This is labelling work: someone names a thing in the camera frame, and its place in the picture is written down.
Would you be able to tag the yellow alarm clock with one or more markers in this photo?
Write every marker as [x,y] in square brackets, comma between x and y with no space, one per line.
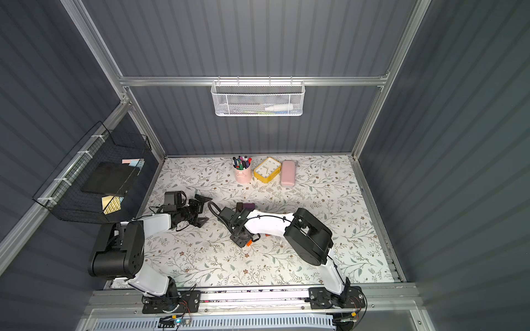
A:
[267,170]

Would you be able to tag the pink pencil case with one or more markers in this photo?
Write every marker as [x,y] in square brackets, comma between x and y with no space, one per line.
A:
[288,174]

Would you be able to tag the white mesh wall basket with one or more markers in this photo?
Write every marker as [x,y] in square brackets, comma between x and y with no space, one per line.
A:
[237,99]

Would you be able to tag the yellow sticky notes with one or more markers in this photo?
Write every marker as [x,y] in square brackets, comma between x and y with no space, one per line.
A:
[111,204]

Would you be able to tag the white bottle in basket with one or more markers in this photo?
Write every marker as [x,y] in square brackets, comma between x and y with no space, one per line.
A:
[280,108]

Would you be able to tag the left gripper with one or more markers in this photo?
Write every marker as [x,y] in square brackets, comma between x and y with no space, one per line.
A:
[194,209]

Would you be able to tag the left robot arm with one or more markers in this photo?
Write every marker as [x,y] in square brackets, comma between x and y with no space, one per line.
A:
[119,248]

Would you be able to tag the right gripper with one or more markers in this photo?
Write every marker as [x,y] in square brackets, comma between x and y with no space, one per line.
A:
[233,219]

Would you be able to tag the pastel sticky notes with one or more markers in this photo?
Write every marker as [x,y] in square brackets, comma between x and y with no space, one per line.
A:
[138,163]

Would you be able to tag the aluminium rail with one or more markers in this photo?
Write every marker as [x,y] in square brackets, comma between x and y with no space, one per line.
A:
[285,299]

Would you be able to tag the floral table mat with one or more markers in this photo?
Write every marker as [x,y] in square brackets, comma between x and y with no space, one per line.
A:
[324,185]

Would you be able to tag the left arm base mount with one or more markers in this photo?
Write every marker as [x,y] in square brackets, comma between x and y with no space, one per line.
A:
[172,303]

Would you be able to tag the black notebook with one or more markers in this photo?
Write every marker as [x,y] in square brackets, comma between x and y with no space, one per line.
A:
[110,179]

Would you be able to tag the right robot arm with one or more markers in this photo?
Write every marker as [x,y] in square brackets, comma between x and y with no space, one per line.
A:
[306,234]

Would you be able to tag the purple block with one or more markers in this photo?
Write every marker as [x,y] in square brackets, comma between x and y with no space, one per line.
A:
[248,206]

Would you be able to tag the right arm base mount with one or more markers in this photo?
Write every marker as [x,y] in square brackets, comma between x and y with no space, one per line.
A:
[351,298]

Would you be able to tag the black wire wall basket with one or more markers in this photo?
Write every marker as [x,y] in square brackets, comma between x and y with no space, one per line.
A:
[62,195]

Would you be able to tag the pink pen cup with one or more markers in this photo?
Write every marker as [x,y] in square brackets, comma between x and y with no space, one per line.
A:
[243,176]

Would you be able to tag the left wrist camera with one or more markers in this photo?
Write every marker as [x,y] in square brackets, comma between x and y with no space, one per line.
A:
[175,199]

